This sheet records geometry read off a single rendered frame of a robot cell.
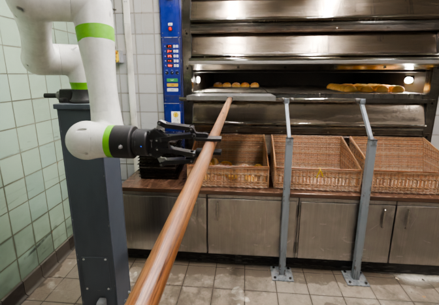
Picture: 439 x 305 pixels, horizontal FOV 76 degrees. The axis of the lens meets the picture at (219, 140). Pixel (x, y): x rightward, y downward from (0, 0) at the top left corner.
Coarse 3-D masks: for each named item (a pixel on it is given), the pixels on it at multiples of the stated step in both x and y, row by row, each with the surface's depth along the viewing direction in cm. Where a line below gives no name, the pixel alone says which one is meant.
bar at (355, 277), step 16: (288, 112) 182; (288, 128) 175; (368, 128) 171; (288, 144) 170; (368, 144) 167; (288, 160) 172; (368, 160) 168; (288, 176) 174; (368, 176) 170; (288, 192) 177; (368, 192) 172; (288, 208) 179; (272, 272) 193; (288, 272) 193; (352, 272) 188
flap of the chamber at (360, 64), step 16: (192, 64) 209; (208, 64) 208; (224, 64) 207; (240, 64) 206; (256, 64) 205; (272, 64) 204; (288, 64) 204; (304, 64) 203; (320, 64) 202; (336, 64) 201; (352, 64) 200; (368, 64) 199; (384, 64) 198; (400, 64) 198; (416, 64) 197; (432, 64) 196
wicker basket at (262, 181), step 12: (216, 144) 230; (228, 144) 230; (240, 144) 229; (252, 144) 228; (264, 144) 214; (216, 156) 230; (228, 156) 229; (240, 156) 228; (252, 156) 228; (264, 156) 216; (192, 168) 190; (216, 168) 188; (228, 168) 188; (240, 168) 187; (252, 168) 187; (264, 168) 186; (204, 180) 191; (216, 180) 191; (228, 180) 190; (240, 180) 189; (264, 180) 188
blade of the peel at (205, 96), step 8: (192, 96) 176; (200, 96) 175; (208, 96) 175; (216, 96) 174; (224, 96) 174; (240, 96) 173; (248, 96) 173; (256, 96) 172; (264, 96) 172; (272, 96) 171
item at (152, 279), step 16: (224, 112) 117; (208, 144) 72; (208, 160) 64; (192, 176) 53; (192, 192) 47; (176, 208) 41; (192, 208) 44; (176, 224) 38; (160, 240) 34; (176, 240) 35; (160, 256) 31; (144, 272) 29; (160, 272) 29; (144, 288) 27; (160, 288) 28; (128, 304) 25; (144, 304) 25
